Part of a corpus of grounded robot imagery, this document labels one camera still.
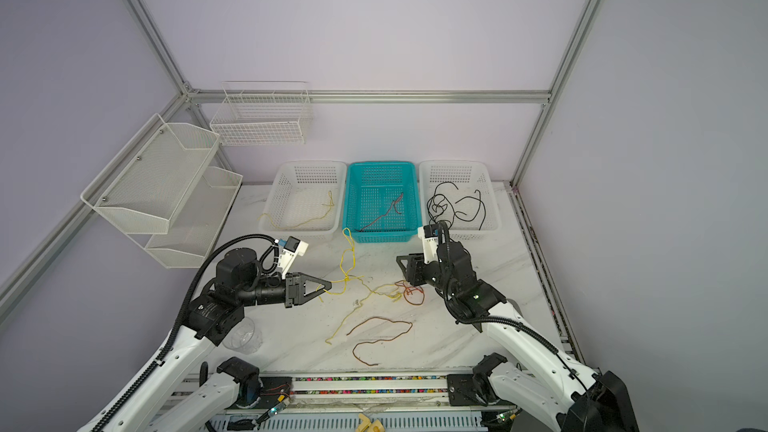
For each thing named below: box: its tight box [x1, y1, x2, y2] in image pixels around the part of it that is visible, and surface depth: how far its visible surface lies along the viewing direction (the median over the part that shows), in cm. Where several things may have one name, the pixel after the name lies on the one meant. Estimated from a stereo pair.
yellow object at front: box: [356, 413, 385, 432], surface depth 69 cm
